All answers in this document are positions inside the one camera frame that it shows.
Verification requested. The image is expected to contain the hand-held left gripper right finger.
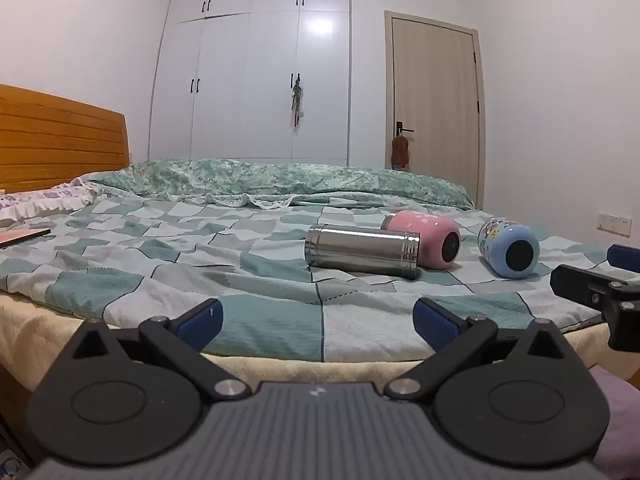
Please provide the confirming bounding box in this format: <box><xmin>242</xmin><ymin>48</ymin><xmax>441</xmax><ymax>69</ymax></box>
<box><xmin>384</xmin><ymin>297</ymin><xmax>567</xmax><ymax>403</ymax></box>

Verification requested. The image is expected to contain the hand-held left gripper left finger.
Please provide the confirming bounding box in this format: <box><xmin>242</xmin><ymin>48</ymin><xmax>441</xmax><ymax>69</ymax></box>
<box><xmin>70</xmin><ymin>298</ymin><xmax>252</xmax><ymax>404</ymax></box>

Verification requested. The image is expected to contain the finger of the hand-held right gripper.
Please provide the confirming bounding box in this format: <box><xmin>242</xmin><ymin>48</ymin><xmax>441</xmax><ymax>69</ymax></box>
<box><xmin>550</xmin><ymin>263</ymin><xmax>640</xmax><ymax>352</ymax></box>
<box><xmin>606</xmin><ymin>243</ymin><xmax>640</xmax><ymax>274</ymax></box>

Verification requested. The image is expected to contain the pink cup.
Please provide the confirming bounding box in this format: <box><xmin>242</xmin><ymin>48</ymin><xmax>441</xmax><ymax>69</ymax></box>
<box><xmin>381</xmin><ymin>210</ymin><xmax>462</xmax><ymax>270</ymax></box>

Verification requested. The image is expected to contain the blue cartoon print cup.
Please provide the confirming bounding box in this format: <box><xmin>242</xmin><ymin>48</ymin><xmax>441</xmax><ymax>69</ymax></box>
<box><xmin>477</xmin><ymin>217</ymin><xmax>541</xmax><ymax>280</ymax></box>

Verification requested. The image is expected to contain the stainless steel cup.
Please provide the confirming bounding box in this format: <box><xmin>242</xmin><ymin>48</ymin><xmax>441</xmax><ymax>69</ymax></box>
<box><xmin>304</xmin><ymin>225</ymin><xmax>421</xmax><ymax>281</ymax></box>

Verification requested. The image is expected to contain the checked green white blanket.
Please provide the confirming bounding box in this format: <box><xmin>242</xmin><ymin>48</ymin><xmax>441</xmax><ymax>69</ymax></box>
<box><xmin>0</xmin><ymin>191</ymin><xmax>617</xmax><ymax>362</ymax></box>

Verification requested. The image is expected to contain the purple cloth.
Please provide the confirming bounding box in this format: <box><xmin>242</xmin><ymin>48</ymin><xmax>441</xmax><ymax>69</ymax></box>
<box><xmin>591</xmin><ymin>366</ymin><xmax>640</xmax><ymax>467</ymax></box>

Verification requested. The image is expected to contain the green floral quilt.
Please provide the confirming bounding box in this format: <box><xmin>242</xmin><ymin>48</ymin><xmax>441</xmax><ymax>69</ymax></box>
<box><xmin>74</xmin><ymin>158</ymin><xmax>477</xmax><ymax>212</ymax></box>

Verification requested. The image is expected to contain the beige mattress sheet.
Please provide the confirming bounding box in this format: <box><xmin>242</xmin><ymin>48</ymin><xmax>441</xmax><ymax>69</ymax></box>
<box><xmin>0</xmin><ymin>292</ymin><xmax>610</xmax><ymax>407</ymax></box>

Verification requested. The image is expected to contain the red book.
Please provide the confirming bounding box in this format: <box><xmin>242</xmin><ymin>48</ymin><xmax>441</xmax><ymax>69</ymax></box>
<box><xmin>0</xmin><ymin>227</ymin><xmax>53</xmax><ymax>250</ymax></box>

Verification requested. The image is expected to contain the purple floral pillow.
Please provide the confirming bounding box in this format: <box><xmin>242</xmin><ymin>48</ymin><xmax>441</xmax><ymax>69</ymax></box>
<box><xmin>0</xmin><ymin>183</ymin><xmax>99</xmax><ymax>222</ymax></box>

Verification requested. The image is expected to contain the beige door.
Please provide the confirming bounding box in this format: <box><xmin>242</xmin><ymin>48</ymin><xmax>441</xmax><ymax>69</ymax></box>
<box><xmin>383</xmin><ymin>9</ymin><xmax>487</xmax><ymax>209</ymax></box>

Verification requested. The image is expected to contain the wooden headboard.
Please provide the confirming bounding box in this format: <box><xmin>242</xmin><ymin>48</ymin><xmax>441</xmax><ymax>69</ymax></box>
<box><xmin>0</xmin><ymin>83</ymin><xmax>130</xmax><ymax>195</ymax></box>

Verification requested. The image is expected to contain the hanging ornament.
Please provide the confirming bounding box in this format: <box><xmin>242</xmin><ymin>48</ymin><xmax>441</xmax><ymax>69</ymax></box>
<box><xmin>289</xmin><ymin>73</ymin><xmax>305</xmax><ymax>134</ymax></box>

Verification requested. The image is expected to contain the white wardrobe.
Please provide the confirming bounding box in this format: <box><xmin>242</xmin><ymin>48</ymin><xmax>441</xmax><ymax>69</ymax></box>
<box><xmin>148</xmin><ymin>0</ymin><xmax>352</xmax><ymax>167</ymax></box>

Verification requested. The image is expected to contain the white wall socket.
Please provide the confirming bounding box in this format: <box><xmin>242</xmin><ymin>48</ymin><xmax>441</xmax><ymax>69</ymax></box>
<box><xmin>597</xmin><ymin>212</ymin><xmax>632</xmax><ymax>236</ymax></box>

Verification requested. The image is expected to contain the brown bag on handle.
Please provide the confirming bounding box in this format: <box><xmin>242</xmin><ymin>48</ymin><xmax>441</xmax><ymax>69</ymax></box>
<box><xmin>391</xmin><ymin>135</ymin><xmax>412</xmax><ymax>170</ymax></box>

